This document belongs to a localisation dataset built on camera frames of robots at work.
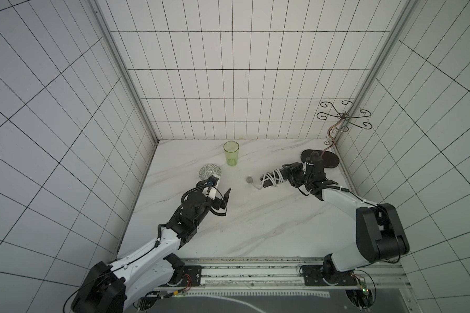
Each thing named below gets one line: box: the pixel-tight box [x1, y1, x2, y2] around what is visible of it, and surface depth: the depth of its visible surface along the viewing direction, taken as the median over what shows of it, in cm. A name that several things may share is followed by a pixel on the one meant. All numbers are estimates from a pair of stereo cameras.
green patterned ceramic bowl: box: [198, 163, 222, 181], surface depth 104 cm
